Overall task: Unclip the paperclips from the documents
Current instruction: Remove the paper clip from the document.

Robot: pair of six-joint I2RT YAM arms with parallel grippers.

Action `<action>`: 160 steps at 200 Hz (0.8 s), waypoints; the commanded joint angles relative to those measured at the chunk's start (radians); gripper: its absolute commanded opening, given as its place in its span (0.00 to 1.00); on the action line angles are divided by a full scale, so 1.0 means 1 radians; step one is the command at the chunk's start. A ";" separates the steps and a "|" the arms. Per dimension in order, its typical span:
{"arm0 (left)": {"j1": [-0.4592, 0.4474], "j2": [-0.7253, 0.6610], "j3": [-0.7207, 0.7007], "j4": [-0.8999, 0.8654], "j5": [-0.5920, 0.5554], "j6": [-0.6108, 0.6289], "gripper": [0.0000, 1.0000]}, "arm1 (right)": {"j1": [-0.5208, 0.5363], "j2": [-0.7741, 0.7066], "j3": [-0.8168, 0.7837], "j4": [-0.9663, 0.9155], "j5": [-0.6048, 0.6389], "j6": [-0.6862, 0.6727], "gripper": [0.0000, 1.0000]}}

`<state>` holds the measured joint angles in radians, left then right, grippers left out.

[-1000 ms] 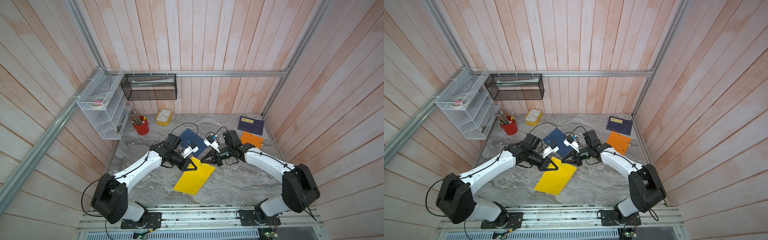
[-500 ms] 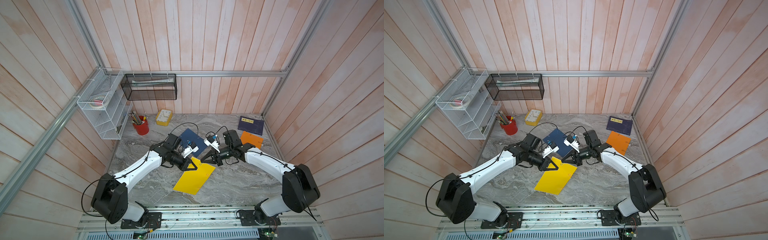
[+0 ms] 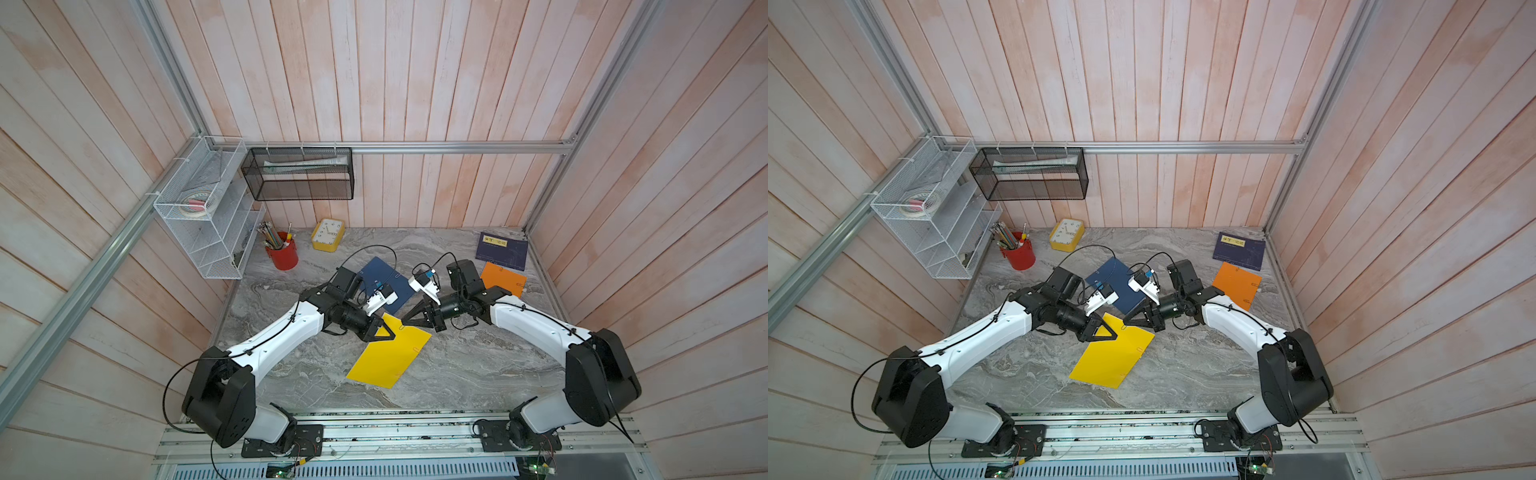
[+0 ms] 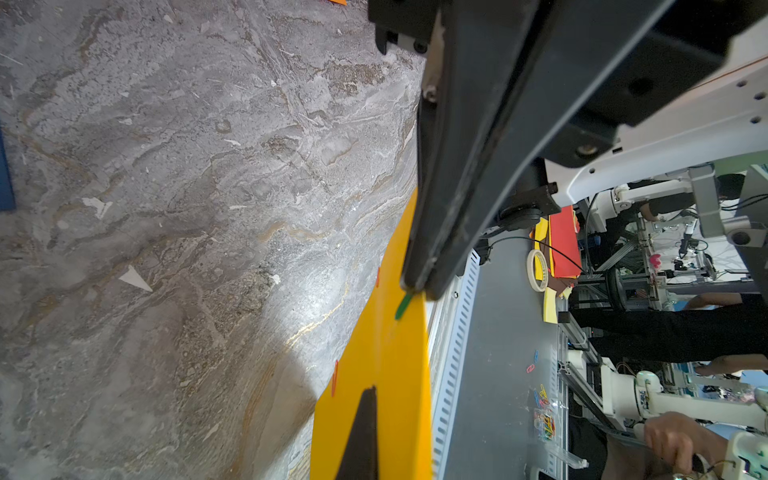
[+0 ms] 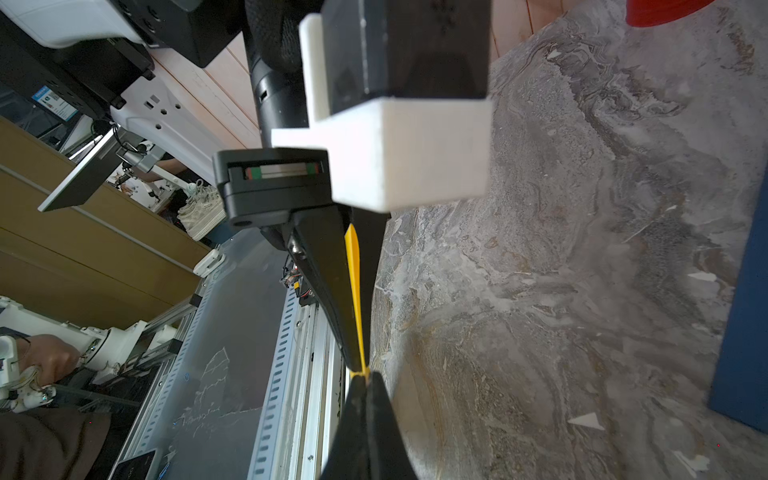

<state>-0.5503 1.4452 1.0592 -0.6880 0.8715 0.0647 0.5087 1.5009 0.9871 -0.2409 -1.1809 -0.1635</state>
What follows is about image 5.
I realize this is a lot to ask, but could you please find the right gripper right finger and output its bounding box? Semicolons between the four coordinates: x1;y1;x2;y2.
364;372;417;480

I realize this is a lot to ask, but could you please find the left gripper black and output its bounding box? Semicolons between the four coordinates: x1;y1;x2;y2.
213;148;391;372

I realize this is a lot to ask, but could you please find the red pencil cup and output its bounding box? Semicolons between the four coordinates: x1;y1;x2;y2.
626;0;713;28

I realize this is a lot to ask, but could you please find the blue paper document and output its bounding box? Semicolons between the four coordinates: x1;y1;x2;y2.
708;182;767;433

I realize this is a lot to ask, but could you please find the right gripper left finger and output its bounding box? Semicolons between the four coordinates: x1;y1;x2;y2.
320;376;368;480

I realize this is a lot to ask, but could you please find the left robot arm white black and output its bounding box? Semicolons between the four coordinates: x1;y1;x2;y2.
1;1;407;372

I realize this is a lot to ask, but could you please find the yellow paper document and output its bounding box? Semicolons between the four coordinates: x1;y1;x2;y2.
344;224;370;382

